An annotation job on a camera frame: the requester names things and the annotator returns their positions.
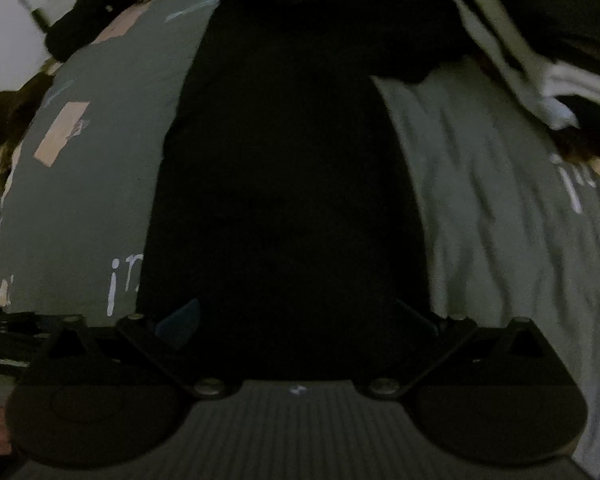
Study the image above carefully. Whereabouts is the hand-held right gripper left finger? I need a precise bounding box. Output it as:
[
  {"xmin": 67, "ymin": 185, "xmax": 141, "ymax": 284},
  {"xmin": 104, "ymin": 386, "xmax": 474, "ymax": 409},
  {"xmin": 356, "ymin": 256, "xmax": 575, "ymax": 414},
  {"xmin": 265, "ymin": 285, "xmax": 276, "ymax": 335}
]
[{"xmin": 42, "ymin": 299, "xmax": 243, "ymax": 401}]

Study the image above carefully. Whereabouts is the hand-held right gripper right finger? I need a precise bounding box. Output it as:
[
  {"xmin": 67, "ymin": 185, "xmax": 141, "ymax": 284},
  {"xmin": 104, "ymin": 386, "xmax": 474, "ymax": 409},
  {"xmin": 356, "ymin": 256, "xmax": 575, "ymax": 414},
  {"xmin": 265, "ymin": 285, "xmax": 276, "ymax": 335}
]
[{"xmin": 362, "ymin": 300, "xmax": 553, "ymax": 401}]

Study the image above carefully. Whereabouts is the black button shirt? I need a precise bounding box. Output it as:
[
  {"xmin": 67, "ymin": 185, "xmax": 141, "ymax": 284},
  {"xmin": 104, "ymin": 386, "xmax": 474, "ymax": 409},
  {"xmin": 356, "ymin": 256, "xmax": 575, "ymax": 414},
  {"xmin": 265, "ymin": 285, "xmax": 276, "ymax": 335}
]
[{"xmin": 135, "ymin": 0, "xmax": 477, "ymax": 386}]

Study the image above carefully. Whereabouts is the black white striped clothes pile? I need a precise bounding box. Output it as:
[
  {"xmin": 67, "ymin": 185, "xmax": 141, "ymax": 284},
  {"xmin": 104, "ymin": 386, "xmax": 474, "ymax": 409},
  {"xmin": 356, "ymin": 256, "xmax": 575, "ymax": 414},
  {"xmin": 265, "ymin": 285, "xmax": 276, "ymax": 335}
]
[{"xmin": 442, "ymin": 0, "xmax": 600, "ymax": 183}]

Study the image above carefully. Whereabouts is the grey patterned bedspread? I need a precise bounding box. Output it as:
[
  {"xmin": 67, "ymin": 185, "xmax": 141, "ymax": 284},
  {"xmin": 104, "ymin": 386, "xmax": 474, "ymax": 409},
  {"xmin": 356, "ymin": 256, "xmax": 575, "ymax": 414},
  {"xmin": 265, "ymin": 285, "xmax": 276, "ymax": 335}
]
[{"xmin": 0, "ymin": 0, "xmax": 600, "ymax": 461}]

